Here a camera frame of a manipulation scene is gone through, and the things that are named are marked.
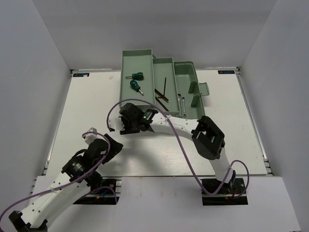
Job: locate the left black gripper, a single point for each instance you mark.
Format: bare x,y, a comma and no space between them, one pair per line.
116,147

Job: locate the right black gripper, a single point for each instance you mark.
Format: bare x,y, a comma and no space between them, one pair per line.
124,129

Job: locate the green stubby screwdriver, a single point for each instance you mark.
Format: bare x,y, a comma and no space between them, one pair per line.
135,86
136,76

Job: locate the long hex key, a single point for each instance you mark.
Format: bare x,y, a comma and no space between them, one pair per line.
161,95

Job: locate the small combination wrench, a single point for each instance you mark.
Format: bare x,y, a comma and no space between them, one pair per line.
183,105

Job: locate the green plastic toolbox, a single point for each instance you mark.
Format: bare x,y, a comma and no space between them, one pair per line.
171,85

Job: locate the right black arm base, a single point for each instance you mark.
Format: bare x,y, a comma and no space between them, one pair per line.
235,195

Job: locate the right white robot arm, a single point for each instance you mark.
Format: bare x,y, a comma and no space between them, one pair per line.
204,133

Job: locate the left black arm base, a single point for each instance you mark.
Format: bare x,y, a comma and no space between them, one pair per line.
106,193

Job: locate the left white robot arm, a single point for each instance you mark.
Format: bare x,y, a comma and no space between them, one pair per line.
39,215

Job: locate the left blue corner label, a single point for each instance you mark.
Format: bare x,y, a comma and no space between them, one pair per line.
81,74

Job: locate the blue corner label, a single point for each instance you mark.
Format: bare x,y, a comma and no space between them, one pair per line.
226,71
81,74

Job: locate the right blue corner label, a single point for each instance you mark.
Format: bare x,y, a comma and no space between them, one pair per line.
226,71

